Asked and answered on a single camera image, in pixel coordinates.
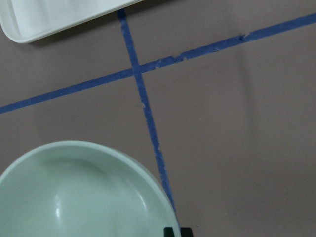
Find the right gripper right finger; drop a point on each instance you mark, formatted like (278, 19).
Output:
(186, 232)

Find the cream bear tray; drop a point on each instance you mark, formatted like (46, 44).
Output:
(25, 21)

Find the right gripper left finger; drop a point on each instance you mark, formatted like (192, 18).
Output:
(168, 232)

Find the green bowl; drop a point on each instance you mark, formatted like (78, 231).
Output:
(82, 189)

